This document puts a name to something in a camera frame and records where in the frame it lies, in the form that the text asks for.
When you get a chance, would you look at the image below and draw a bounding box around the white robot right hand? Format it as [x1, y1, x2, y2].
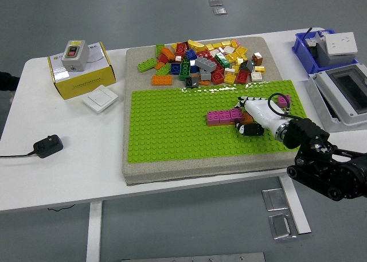
[233, 95, 287, 137]

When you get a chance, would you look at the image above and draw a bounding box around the dark grey sloped toy brick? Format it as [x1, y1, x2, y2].
[239, 60, 255, 73]

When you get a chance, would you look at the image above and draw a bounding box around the grey long toy brick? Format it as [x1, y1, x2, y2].
[195, 56, 217, 72]

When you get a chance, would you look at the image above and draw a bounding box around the dark green toy brick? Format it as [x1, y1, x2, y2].
[179, 61, 191, 81]

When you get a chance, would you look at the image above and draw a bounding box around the green studded baseplate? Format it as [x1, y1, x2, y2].
[127, 80, 310, 163]

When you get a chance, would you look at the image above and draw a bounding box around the yellow sloped toy brick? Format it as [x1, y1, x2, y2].
[188, 40, 206, 52]

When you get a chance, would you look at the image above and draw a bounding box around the orange flat long toy brick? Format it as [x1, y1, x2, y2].
[151, 75, 174, 87]

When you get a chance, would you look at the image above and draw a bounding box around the green long toy brick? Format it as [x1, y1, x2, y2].
[155, 63, 172, 76]
[136, 57, 158, 72]

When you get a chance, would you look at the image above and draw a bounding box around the grey distribution box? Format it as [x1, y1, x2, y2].
[304, 63, 367, 133]

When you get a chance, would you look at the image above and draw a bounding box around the blue plastic bin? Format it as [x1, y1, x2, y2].
[292, 29, 361, 75]

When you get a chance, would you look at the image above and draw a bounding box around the grey block under socket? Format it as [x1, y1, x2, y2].
[315, 44, 356, 68]

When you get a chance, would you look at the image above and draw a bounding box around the white table foot bar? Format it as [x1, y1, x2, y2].
[278, 175, 312, 234]

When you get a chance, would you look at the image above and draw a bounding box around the grey-brown foam mat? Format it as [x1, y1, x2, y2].
[122, 37, 315, 187]

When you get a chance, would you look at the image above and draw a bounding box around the yellow and white cardboard box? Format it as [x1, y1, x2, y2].
[47, 41, 117, 100]

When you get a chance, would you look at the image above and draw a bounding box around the white table leg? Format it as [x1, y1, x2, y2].
[85, 201, 103, 262]

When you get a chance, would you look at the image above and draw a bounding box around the black power adapter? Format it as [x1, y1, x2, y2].
[33, 134, 64, 159]

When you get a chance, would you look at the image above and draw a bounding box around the white wall socket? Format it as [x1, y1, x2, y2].
[325, 32, 358, 58]

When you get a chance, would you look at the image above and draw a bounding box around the white wall switch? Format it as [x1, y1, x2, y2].
[82, 85, 119, 115]

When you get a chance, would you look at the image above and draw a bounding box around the grey push-button switch box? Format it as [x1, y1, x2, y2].
[61, 40, 90, 72]

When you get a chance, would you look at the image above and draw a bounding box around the thin black wire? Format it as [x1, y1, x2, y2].
[47, 205, 75, 212]

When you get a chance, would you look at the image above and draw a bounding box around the black adapter cord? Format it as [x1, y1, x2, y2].
[0, 150, 37, 159]

